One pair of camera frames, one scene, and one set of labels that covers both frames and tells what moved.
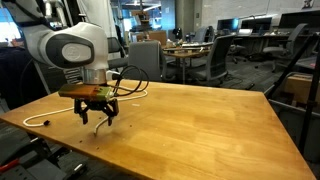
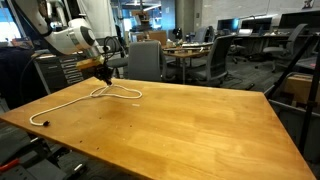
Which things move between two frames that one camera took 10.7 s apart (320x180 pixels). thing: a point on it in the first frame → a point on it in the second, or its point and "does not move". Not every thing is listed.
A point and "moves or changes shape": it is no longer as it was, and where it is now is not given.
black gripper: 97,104 → 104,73
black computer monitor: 257,25 does not move
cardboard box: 300,85 does not move
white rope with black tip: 73,107 moves or changes shape
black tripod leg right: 286,74 does not move
